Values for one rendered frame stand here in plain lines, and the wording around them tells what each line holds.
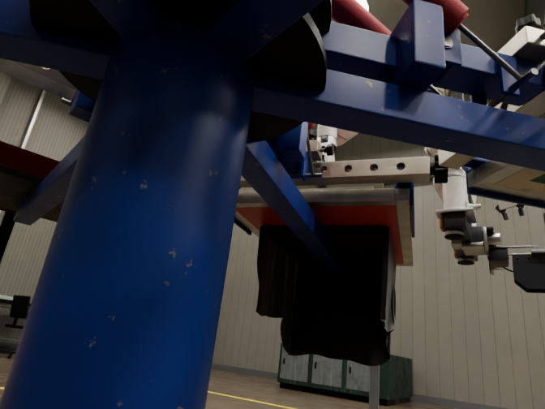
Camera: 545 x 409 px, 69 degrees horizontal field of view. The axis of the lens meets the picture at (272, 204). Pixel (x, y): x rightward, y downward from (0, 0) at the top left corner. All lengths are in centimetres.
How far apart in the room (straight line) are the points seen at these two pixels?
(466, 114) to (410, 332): 742
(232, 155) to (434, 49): 34
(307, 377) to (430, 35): 628
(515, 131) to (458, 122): 10
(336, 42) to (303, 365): 628
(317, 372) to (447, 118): 612
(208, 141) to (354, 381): 607
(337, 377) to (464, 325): 259
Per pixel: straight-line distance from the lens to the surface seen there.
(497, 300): 792
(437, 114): 66
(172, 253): 41
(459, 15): 72
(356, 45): 67
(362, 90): 62
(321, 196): 116
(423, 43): 65
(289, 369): 684
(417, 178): 109
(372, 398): 200
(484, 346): 785
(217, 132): 47
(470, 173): 107
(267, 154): 79
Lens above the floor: 53
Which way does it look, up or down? 20 degrees up
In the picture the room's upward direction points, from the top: 7 degrees clockwise
